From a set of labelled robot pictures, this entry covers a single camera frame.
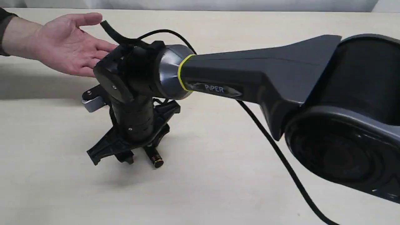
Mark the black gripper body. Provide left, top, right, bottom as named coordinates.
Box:
left=87, top=97, right=181, bottom=165

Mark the black gold precision screwdriver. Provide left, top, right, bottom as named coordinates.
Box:
left=144, top=146, right=164, bottom=168

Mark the bare human forearm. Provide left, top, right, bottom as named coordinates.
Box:
left=0, top=8, right=43, bottom=60

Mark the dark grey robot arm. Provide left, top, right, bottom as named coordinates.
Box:
left=82, top=34, right=399, bottom=203

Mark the open bare human hand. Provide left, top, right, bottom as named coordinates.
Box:
left=28, top=12, right=116, bottom=77

